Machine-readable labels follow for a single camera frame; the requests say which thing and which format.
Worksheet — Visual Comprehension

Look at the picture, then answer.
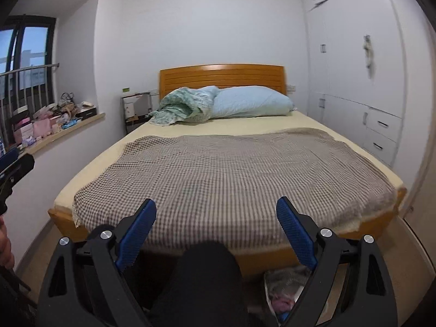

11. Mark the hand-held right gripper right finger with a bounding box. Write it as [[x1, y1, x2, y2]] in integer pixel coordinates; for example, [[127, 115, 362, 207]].
[[276, 196, 399, 327]]

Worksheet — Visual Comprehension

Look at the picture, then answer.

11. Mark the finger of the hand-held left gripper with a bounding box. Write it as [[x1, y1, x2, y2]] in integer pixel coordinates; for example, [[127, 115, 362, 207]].
[[0, 147, 20, 171], [0, 153, 35, 198]]

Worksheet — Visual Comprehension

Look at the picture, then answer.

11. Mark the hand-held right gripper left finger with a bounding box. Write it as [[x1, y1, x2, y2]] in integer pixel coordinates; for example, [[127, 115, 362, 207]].
[[37, 198, 158, 327]]

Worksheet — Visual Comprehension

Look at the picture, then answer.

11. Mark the trash bin with plastic liner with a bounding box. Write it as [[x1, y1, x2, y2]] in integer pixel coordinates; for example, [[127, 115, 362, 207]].
[[264, 266, 314, 318]]

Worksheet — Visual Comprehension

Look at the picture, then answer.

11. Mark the person's left hand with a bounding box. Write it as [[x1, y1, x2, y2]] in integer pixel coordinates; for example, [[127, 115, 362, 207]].
[[0, 218, 16, 270]]

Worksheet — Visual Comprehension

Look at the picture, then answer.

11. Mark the pink box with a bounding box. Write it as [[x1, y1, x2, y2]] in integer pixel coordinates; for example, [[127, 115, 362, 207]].
[[32, 117, 52, 138]]

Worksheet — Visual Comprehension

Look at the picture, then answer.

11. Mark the metal window railing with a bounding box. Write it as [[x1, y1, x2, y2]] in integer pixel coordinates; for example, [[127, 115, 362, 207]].
[[0, 63, 60, 147]]

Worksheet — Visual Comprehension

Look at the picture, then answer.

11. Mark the beige handbag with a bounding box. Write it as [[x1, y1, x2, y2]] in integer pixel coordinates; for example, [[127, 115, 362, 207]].
[[58, 92, 77, 116]]

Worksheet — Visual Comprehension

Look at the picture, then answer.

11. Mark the person's leg in black trousers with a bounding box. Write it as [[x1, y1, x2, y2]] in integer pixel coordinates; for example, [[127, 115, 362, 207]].
[[150, 242, 247, 327]]

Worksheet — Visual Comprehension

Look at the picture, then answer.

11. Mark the checkered blanket with lace edge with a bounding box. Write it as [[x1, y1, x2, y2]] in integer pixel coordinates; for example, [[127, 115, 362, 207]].
[[72, 128, 397, 256]]

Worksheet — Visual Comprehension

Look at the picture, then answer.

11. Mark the cream bed sheet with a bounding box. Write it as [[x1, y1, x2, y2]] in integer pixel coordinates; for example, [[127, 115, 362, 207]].
[[54, 109, 406, 212]]

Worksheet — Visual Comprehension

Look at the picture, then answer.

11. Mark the dark framed window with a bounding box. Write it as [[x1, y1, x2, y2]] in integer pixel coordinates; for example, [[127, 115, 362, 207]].
[[0, 15, 57, 89]]

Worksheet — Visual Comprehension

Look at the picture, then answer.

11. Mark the black metal stand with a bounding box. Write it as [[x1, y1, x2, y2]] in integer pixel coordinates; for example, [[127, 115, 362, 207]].
[[0, 266, 38, 327]]

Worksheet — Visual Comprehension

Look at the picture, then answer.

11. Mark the green floral quilt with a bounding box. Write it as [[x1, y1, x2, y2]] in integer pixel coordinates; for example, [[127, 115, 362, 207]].
[[149, 86, 219, 126]]

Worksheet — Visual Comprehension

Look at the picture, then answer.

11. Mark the light blue pillow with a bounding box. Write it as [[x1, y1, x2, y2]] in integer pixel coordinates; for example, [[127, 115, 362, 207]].
[[211, 86, 295, 119]]

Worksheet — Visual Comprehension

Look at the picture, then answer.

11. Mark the white wardrobe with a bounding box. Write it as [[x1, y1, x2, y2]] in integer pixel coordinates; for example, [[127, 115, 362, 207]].
[[300, 0, 409, 167]]

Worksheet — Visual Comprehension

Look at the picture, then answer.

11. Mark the black frame nightstand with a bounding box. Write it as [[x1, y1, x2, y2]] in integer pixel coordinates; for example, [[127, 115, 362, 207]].
[[121, 92, 161, 135]]

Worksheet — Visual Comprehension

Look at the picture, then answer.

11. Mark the wooden bed frame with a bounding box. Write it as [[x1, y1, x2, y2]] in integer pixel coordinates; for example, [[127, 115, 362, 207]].
[[48, 64, 407, 278]]

